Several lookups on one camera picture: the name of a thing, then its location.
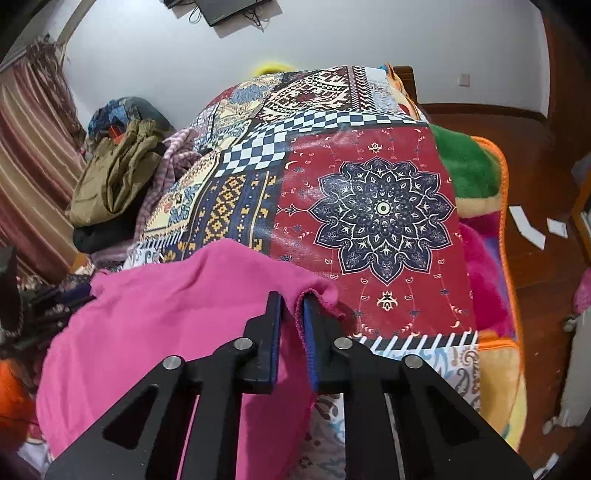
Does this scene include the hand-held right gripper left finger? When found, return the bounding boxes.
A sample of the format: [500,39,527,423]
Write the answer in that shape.
[45,291,283,480]

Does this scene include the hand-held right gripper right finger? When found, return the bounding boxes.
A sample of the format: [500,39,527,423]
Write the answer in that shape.
[302,294,534,480]

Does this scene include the pink pants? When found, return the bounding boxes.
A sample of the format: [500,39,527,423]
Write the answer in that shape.
[35,239,345,480]

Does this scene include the black garment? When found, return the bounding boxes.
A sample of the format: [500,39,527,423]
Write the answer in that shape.
[72,217,139,254]

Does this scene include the patterned patchwork mat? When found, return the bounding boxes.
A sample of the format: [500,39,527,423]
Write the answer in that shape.
[124,66,482,480]

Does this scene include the striped curtain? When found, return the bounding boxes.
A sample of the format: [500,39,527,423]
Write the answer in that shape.
[0,41,88,282]

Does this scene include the olive green garment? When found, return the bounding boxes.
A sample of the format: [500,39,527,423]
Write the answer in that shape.
[68,119,163,227]

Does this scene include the pink checked cloth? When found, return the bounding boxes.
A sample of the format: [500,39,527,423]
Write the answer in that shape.
[135,128,204,241]

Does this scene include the blue patterned cloth bundle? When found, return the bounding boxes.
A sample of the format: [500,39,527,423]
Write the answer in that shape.
[88,96,172,139]

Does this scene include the colourful fleece blanket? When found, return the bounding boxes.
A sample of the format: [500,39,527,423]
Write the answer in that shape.
[379,62,528,450]

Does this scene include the yellow fluffy pillow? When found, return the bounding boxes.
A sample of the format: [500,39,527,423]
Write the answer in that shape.
[253,60,296,77]

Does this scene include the white radiator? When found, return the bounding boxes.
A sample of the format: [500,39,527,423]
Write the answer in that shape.
[556,305,591,428]

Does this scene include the wooden bed frame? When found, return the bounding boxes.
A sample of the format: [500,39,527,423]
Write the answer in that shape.
[392,66,419,107]

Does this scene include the black wall-mounted device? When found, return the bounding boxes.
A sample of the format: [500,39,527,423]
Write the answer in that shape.
[163,0,283,27]

